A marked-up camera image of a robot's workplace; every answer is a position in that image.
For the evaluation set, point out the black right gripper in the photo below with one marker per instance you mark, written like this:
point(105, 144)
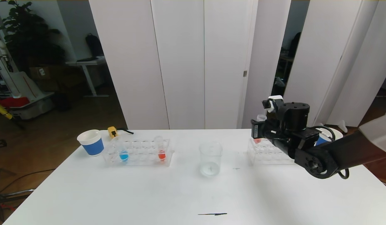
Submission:
point(255, 128)

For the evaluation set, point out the clear plastic test tube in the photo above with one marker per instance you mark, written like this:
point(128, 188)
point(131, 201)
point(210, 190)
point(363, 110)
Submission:
point(261, 118)

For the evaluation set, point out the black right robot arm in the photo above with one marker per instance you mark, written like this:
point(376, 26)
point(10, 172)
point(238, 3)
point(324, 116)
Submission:
point(336, 153)

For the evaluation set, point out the clear plastic test tube rack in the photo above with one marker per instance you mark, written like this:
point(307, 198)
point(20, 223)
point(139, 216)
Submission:
point(264, 156)
point(142, 154)

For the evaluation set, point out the clear beaker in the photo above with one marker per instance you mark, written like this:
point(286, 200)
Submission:
point(210, 162)

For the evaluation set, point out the test tube with red liquid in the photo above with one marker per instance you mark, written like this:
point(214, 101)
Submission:
point(161, 154)

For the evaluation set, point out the test tube with blue liquid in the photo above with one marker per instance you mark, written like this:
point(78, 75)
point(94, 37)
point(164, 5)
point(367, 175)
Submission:
point(124, 155)

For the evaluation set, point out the blue and white paper cup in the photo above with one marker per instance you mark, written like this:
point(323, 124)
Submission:
point(92, 147)
point(321, 140)

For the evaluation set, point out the white folding partition screen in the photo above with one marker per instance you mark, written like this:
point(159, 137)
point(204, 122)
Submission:
point(180, 62)
point(321, 62)

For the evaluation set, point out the thin black stick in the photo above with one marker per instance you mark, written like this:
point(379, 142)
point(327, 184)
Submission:
point(211, 214)

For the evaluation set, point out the yellow tape measure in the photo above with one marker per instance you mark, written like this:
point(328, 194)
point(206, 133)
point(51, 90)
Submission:
point(112, 132)

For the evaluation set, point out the black backpack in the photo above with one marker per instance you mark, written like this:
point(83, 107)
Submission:
point(94, 47)

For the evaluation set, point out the white desk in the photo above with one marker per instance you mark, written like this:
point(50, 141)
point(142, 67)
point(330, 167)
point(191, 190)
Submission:
point(86, 62)

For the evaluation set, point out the cardboard box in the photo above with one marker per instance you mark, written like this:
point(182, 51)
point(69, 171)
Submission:
point(42, 73)

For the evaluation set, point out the white floor machine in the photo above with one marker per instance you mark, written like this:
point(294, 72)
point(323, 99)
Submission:
point(24, 87)

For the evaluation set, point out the potted green plant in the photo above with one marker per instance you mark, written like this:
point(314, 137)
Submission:
point(30, 40)

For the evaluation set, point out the red flat object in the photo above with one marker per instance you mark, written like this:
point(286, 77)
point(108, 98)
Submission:
point(14, 102)

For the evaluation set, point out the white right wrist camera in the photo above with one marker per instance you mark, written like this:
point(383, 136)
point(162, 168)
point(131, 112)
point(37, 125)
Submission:
point(275, 101)

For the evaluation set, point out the metal chair frame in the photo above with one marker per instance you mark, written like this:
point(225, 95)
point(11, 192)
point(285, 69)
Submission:
point(14, 193)

